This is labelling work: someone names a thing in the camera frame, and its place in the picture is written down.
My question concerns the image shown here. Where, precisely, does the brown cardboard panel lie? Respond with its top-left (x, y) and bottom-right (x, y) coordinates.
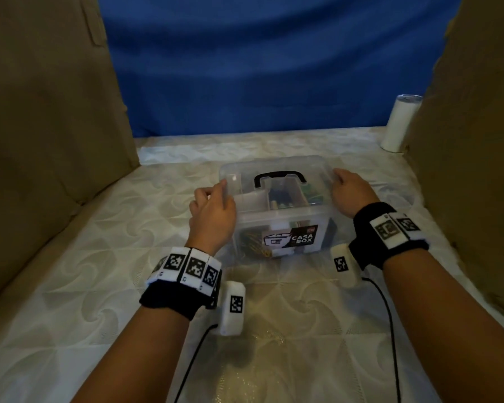
top-left (0, 0), bottom-right (141, 316)
top-left (403, 0), bottom-right (504, 328)

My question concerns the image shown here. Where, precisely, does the blue cloth backdrop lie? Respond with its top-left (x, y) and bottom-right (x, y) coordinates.
top-left (97, 0), bottom-right (465, 139)

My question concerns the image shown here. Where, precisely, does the black box handle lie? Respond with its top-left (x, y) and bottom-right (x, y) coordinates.
top-left (254, 170), bottom-right (307, 190)

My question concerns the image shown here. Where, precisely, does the clear plastic storage box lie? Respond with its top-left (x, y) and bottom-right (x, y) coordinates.
top-left (218, 155), bottom-right (341, 261)

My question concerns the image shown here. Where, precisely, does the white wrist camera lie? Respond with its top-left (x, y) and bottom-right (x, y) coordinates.
top-left (217, 280), bottom-right (247, 336)
top-left (330, 243), bottom-right (363, 288)

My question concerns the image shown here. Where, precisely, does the cream patterned table cover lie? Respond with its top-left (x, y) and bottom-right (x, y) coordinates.
top-left (0, 126), bottom-right (504, 403)

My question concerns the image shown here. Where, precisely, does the person's left forearm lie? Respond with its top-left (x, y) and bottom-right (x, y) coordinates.
top-left (71, 304), bottom-right (190, 403)

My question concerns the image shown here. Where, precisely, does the person's left hand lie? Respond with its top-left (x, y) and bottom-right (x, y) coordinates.
top-left (188, 179), bottom-right (237, 259)

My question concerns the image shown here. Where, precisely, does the person's right hand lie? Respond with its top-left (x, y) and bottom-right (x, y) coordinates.
top-left (331, 168), bottom-right (381, 219)

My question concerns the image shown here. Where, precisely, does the black label sticker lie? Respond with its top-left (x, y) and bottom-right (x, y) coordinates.
top-left (261, 225), bottom-right (321, 249)

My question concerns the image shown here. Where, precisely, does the white cylindrical tumbler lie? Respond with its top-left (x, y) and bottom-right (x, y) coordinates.
top-left (380, 94), bottom-right (423, 154)

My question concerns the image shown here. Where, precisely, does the person's right forearm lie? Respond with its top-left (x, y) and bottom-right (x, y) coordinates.
top-left (381, 247), bottom-right (504, 403)

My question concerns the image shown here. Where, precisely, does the black wristband with markers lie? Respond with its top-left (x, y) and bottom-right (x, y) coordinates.
top-left (348, 201), bottom-right (430, 271)
top-left (139, 247), bottom-right (223, 322)

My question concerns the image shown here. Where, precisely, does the black cable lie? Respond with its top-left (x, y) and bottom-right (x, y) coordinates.
top-left (361, 276), bottom-right (403, 403)
top-left (173, 323), bottom-right (219, 403)

